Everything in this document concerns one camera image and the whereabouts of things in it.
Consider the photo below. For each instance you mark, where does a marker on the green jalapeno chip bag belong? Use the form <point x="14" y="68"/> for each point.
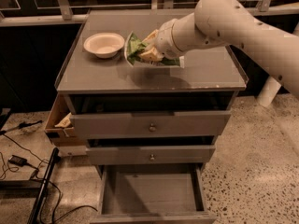
<point x="134" y="46"/>

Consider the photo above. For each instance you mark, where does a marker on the brown cardboard box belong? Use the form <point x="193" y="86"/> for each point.
<point x="60" y="131"/>

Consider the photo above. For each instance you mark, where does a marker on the grey top drawer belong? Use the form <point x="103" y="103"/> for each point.
<point x="136" y="124"/>

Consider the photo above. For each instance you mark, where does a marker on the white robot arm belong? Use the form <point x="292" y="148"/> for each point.
<point x="226" y="22"/>

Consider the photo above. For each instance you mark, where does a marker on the top drawer metal knob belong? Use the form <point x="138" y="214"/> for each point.
<point x="152" y="128"/>

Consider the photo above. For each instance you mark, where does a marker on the grey middle drawer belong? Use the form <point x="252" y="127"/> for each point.
<point x="141" y="155"/>

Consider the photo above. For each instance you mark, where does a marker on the middle drawer metal knob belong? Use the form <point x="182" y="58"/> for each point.
<point x="152" y="157"/>

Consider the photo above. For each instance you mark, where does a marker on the grey drawer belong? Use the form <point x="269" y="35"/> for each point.
<point x="141" y="155"/>
<point x="152" y="194"/>
<point x="136" y="124"/>

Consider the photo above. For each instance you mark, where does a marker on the white paper bowl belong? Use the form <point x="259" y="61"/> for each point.
<point x="104" y="45"/>

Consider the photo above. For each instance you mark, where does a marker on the drawer metal knob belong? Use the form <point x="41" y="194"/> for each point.
<point x="152" y="128"/>
<point x="152" y="157"/>

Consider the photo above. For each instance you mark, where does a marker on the black metal stand bar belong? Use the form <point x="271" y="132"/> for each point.
<point x="43" y="186"/>

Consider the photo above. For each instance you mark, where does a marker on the grey bottom drawer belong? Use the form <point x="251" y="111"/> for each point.
<point x="152" y="194"/>

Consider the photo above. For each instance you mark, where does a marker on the black power adapter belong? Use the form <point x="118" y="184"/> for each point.
<point x="16" y="160"/>

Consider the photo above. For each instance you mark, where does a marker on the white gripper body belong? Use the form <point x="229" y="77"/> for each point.
<point x="164" y="41"/>

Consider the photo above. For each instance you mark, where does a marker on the grey drawer cabinet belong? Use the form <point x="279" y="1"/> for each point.
<point x="209" y="81"/>

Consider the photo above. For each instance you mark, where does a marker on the white cylindrical post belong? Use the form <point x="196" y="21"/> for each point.
<point x="269" y="92"/>

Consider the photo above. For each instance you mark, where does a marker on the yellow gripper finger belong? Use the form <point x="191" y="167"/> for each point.
<point x="151" y="54"/>
<point x="149" y="39"/>

